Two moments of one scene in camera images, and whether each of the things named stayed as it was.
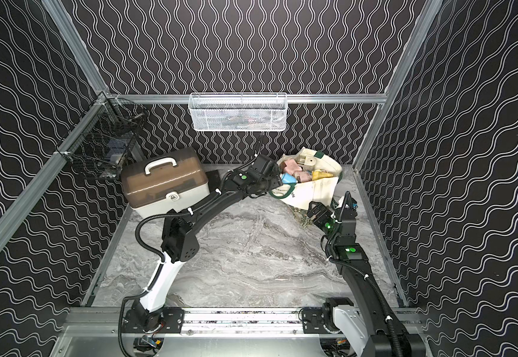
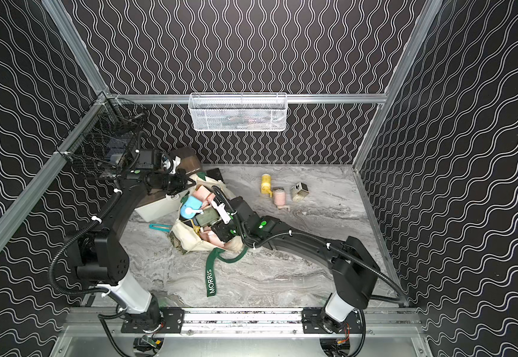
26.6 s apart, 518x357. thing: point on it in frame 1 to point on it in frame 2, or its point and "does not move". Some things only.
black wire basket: x=99 y=146 does not move
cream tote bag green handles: x=301 y=194 to x=200 y=226
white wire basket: x=238 y=111 does not move
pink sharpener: x=292 y=166 to x=204 y=195
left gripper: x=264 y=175 to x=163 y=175
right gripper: x=327 y=213 to x=220 y=230
